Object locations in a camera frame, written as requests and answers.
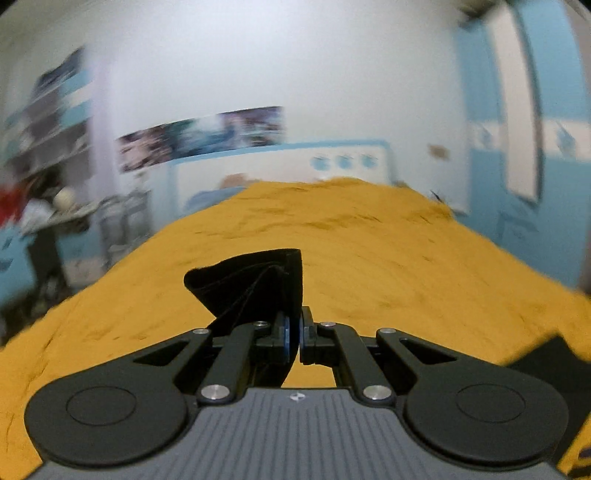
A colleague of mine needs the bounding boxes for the blue white wardrobe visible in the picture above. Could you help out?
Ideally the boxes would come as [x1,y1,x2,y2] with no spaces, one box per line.
[456,1,590,288]

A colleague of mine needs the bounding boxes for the white blue shelf unit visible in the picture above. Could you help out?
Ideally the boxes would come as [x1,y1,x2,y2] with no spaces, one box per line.
[1,47,94,177]

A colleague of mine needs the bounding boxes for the cluttered desk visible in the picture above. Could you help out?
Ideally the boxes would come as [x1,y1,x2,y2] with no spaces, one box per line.
[1,170,104,304]

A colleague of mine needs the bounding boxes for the black pants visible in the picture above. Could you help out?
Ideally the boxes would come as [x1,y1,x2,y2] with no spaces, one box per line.
[183,248,304,388]

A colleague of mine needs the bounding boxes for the anime wall poster strip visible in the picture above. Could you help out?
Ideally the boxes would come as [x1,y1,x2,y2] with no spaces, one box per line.
[117,106,284,173]

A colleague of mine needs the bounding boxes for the grey chair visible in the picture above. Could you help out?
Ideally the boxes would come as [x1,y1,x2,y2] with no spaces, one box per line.
[97,189,153,269]

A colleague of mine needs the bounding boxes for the yellow bed blanket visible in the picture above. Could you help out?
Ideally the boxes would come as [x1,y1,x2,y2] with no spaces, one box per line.
[1,179,590,479]

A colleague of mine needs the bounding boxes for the red bag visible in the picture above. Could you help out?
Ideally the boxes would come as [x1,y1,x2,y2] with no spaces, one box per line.
[0,183,28,227]

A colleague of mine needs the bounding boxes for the white blue headboard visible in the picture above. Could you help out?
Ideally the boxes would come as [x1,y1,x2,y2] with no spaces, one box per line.
[167,140,397,219]

